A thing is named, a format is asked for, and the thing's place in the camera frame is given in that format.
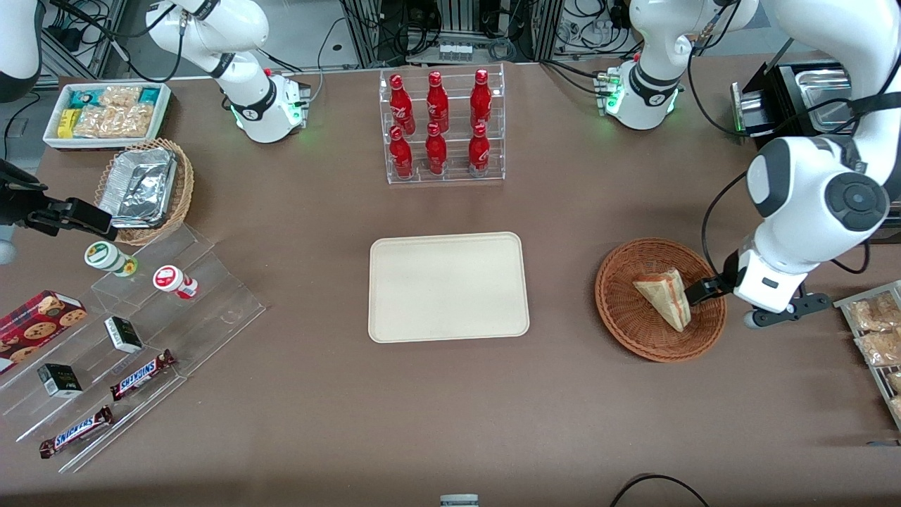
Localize clear acrylic bottle rack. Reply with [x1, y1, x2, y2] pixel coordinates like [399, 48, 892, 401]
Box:
[379, 63, 507, 186]

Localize green lid yogurt cup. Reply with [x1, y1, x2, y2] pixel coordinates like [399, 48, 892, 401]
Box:
[84, 241, 139, 278]

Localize triangle sandwich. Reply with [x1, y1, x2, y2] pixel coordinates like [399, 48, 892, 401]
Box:
[632, 267, 693, 333]

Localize cream plastic tray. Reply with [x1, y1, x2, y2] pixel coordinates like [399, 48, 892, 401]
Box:
[368, 232, 531, 344]

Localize brown wicker basket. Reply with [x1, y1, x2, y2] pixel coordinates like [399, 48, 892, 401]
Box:
[595, 237, 727, 364]

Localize black floor cable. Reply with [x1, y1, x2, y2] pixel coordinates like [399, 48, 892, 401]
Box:
[609, 473, 712, 507]

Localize metal wire snack tray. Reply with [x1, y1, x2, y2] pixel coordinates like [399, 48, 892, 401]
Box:
[833, 280, 901, 432]

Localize clear rice cracker pack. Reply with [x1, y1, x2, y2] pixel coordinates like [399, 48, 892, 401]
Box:
[99, 85, 142, 108]
[73, 104, 155, 139]

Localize Snickers chocolate bar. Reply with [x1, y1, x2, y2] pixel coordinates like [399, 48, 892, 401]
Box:
[109, 349, 177, 403]
[38, 404, 115, 461]

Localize silver foil packets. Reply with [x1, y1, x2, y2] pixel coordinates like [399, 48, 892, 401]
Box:
[98, 146, 179, 230]

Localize red cola bottle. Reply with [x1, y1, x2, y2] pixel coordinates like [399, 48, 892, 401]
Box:
[389, 125, 415, 180]
[427, 70, 451, 133]
[468, 123, 491, 177]
[389, 74, 417, 134]
[425, 123, 448, 176]
[470, 68, 493, 130]

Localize red tartan cookie box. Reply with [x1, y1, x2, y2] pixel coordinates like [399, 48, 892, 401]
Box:
[0, 289, 89, 375]

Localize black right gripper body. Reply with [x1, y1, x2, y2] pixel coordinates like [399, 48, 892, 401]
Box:
[0, 187, 33, 228]

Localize small black carton box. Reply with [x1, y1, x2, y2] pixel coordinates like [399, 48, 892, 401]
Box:
[103, 316, 144, 355]
[37, 363, 84, 400]

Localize clear acrylic stepped shelf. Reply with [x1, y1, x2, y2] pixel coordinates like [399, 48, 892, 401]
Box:
[0, 223, 267, 475]

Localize white rectangular snack box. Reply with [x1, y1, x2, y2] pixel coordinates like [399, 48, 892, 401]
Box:
[42, 82, 172, 153]

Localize black food warmer appliance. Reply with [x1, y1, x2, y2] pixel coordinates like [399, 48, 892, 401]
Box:
[730, 59, 901, 244]

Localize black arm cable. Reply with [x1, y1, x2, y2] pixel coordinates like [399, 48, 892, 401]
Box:
[700, 170, 751, 284]

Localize tan wicker basket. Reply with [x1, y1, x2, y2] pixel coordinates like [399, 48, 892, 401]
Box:
[94, 137, 196, 247]

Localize red lid yogurt cup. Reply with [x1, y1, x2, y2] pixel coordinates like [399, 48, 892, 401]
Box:
[152, 264, 199, 301]

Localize stainless steel pan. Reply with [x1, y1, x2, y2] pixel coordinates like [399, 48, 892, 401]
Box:
[795, 68, 857, 132]

